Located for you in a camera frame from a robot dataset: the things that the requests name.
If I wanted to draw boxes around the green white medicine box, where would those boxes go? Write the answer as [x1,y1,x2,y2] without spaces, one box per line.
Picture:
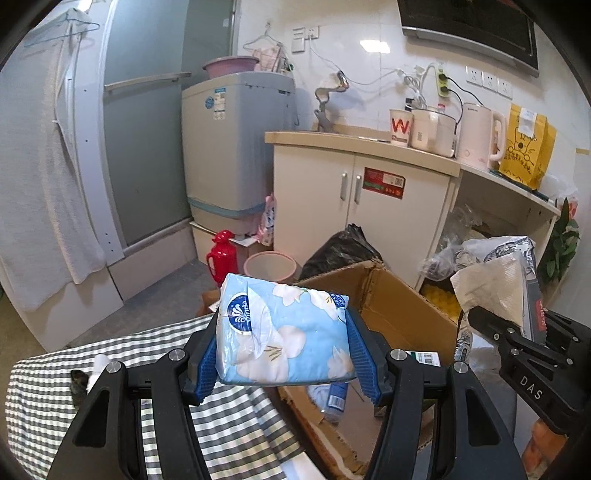
[406,350,440,367]

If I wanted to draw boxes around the cream kitchen cabinet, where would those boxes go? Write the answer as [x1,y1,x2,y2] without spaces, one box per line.
[264,130,561,296]

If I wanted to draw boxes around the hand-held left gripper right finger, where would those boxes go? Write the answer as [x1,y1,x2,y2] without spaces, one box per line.
[344,307,529,480]

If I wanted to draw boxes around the pink patterned bag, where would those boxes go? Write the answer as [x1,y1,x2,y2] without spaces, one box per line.
[259,194,278,245]

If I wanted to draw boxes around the metal faucet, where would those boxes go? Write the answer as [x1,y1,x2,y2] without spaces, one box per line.
[314,71,349,132]

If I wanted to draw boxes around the yellow paper bag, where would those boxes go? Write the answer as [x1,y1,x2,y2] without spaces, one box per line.
[499,104,557,191]

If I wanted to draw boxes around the white electric kettle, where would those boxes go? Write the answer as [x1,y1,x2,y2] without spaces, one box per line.
[457,102,506,171]

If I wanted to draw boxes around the frosted glass door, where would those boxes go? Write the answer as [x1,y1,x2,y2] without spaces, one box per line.
[104,0,241,245]

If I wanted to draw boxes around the green plant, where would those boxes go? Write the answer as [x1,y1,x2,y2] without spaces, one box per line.
[538,198,580,284]

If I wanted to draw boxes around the white plastic bag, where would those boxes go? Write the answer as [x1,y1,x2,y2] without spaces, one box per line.
[538,174,578,204]

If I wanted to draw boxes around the brown cardboard box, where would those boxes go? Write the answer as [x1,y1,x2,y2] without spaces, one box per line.
[277,259,472,476]

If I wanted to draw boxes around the white towel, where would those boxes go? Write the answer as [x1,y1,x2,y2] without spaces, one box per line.
[0,9,109,310]

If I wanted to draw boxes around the clear plastic bag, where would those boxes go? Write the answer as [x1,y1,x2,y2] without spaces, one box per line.
[422,205,485,282]

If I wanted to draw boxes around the brown cardboard piece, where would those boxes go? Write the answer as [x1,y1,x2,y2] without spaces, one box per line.
[201,288,222,317]

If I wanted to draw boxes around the white wall sockets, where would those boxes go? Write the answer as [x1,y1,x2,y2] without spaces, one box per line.
[465,65,514,99]

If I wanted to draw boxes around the pink waste bin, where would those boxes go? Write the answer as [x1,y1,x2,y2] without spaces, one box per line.
[244,251,296,282]

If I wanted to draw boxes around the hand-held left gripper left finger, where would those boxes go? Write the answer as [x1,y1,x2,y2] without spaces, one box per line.
[48,308,222,480]

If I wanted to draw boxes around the white wall switch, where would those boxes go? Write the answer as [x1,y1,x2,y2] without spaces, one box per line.
[292,25,320,52]

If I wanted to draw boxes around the black trash bag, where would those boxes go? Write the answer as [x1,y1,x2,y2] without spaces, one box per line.
[299,224,384,281]

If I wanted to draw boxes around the red thermos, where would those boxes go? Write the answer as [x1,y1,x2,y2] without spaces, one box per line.
[206,229,239,278]

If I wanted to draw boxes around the black range hood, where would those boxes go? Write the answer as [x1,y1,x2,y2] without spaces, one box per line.
[397,0,541,77]

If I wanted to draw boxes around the grey white checked tablecloth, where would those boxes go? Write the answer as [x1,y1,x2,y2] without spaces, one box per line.
[7,314,305,480]

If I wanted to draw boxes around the white paper cup red print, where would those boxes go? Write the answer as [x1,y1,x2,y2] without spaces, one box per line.
[389,108,413,147]

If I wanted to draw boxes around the pink basin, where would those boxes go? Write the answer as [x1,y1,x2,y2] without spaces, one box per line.
[202,55,260,80]

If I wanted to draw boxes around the wire clothes hanger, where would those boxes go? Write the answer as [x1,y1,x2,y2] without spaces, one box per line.
[23,8,100,47]

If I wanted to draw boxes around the white plastic bottle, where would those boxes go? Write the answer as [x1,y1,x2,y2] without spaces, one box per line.
[88,353,112,388]

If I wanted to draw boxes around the grey washing machine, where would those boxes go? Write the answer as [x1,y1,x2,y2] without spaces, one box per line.
[181,71,296,236]

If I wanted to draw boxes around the blue floral tissue pack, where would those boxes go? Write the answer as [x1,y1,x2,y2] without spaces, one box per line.
[215,273,356,386]

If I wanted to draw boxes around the yellow foam sheet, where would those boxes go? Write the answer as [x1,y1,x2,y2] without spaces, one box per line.
[424,284,462,324]

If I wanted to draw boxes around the clear plastic bottle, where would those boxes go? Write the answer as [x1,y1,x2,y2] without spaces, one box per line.
[307,381,349,423]

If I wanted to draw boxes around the white rice cooker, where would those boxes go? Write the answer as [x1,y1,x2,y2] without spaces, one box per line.
[411,107,458,158]

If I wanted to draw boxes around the pink hanging clothes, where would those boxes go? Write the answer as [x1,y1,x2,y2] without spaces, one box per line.
[252,44,284,72]

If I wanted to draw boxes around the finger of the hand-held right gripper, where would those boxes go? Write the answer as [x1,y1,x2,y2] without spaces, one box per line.
[467,307,522,347]
[545,311,591,365]

